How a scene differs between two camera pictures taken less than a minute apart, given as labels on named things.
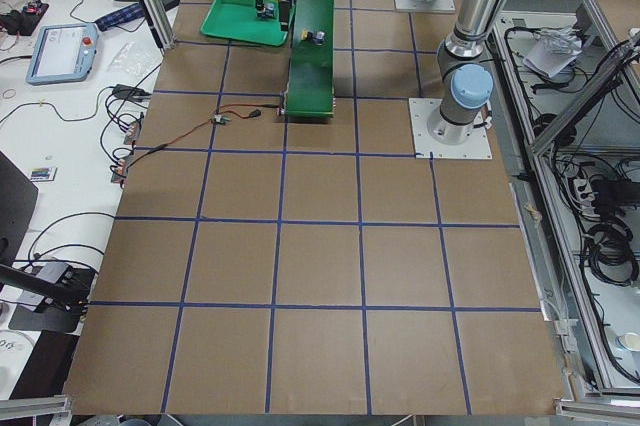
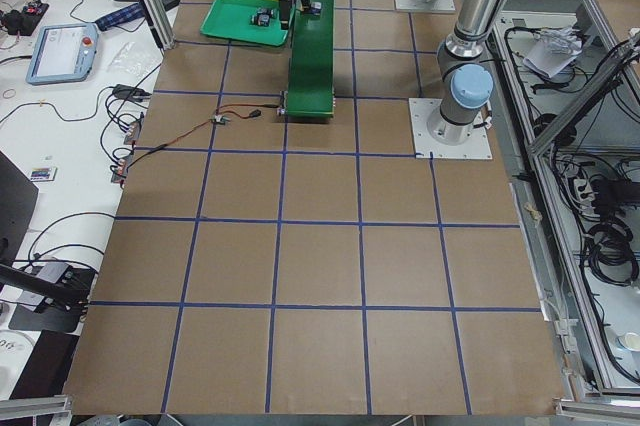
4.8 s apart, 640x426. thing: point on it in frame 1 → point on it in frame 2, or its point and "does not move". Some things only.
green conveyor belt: x=312 y=78 does not move
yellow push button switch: x=306 y=36 → x=315 y=8
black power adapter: x=130 y=92 does not move
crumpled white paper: x=554 y=49 does not move
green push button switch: x=268 y=9 → x=262 y=18
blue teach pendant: x=63 y=53 does not move
